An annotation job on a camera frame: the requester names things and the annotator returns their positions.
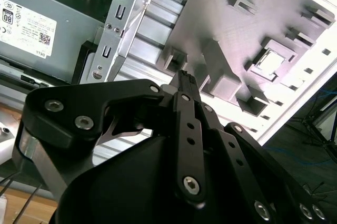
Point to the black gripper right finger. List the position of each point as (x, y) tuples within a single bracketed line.
[(247, 182)]

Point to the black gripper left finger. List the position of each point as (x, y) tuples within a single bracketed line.
[(65, 103)]

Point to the silver CPU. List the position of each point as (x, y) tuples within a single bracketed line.
[(271, 62)]

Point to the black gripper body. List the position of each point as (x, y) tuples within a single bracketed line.
[(126, 195)]

